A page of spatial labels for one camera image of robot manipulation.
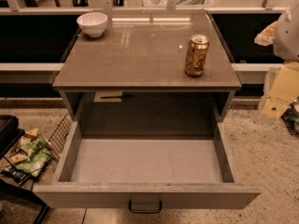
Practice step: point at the white ceramic bowl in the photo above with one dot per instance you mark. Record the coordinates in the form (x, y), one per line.
(92, 24)

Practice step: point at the black wire basket right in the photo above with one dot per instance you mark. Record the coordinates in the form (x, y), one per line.
(291, 120)

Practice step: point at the black wire basket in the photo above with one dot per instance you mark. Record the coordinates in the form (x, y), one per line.
(59, 137)
(291, 120)

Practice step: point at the clear plastic tray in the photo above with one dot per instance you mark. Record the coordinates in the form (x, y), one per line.
(179, 3)

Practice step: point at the black metal cart frame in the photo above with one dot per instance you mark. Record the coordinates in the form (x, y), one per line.
(10, 134)

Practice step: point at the grey drawer cabinet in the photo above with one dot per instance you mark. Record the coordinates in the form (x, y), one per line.
(146, 54)

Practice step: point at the grey top drawer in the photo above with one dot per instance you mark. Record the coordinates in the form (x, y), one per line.
(151, 151)

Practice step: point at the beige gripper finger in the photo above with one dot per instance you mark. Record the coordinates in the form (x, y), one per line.
(266, 36)

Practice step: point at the green snack bag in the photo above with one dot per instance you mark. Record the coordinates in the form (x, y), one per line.
(38, 155)

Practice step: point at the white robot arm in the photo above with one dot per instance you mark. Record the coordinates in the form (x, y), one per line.
(283, 34)

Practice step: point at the black wire basket left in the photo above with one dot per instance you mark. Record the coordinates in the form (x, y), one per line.
(59, 137)

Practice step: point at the gold soda can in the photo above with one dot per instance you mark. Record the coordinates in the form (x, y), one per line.
(196, 55)

